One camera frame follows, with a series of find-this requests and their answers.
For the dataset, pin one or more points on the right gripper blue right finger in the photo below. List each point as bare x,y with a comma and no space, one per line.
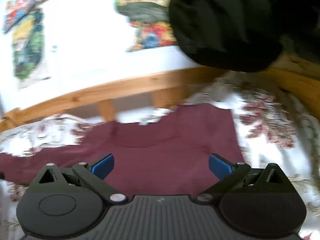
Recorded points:
230,175

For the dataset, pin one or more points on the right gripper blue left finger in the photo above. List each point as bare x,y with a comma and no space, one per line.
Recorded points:
92,177

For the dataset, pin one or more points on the maroon small shirt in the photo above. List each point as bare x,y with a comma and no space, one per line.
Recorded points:
167,157

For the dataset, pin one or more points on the black garment pile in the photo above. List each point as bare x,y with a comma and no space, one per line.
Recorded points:
245,35

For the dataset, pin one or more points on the wooden bed frame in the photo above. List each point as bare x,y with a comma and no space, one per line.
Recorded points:
299,76

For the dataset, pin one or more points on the colourful wall poster right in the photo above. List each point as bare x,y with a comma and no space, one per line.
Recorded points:
151,21

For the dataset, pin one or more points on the colourful wall poster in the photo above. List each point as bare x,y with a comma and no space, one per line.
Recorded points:
151,21
23,27

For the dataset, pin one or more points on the colourful wall poster left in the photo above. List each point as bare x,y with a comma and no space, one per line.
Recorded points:
23,27

